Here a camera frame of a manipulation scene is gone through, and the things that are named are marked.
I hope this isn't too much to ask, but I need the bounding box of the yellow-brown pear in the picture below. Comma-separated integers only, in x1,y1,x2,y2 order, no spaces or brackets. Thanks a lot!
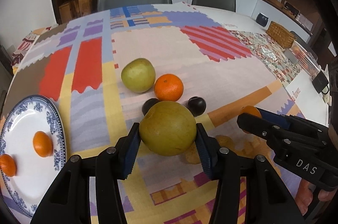
139,101,196,156

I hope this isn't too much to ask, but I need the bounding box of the orange tangerine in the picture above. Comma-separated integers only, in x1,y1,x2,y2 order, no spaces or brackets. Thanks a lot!
154,74,184,101

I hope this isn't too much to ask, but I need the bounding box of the green apple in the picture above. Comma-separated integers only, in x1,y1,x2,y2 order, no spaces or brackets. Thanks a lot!
121,58,156,93

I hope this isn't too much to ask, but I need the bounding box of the orange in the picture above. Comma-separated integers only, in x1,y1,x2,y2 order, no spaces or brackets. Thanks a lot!
239,105,262,134

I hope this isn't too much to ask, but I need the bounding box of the right hand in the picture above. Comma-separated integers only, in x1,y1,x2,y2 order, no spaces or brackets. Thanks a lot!
295,179,337,215

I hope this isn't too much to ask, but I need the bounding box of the blue white porcelain plate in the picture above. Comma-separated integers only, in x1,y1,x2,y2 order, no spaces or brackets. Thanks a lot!
1,95,67,218

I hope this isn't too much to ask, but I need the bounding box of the brown kiwi right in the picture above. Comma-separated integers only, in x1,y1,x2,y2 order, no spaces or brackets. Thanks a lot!
215,135,235,151

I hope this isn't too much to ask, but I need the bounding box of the clear plastic fruit container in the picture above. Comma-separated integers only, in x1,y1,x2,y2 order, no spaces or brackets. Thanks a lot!
290,41,321,77

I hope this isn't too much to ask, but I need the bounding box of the tangerine on plate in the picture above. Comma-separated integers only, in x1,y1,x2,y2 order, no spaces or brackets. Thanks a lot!
33,131,53,158

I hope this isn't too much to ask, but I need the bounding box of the patterned floral table mat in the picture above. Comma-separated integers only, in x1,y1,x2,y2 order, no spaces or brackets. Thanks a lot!
230,31,301,87

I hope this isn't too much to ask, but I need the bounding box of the tangerine at plate edge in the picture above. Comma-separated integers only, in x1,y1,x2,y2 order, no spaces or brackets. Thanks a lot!
0,154,17,177

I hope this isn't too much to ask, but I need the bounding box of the dark plum right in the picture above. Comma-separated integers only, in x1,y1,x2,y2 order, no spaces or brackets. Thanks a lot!
187,96,206,117

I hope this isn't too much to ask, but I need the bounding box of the dark plum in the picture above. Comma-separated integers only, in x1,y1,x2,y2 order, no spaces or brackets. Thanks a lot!
187,96,206,117
142,98,160,116

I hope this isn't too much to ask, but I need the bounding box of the wicker basket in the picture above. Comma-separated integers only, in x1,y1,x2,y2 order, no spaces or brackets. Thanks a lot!
266,21,296,49

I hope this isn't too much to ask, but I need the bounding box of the dark plum left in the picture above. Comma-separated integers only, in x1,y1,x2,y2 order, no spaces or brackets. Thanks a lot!
142,98,160,116

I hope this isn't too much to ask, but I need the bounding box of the colourful patchwork tablecloth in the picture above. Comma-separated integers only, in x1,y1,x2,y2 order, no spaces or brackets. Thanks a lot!
1,4,307,224

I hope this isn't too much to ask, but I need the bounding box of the folded striped cloth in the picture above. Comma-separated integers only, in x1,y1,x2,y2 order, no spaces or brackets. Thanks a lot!
11,24,58,73

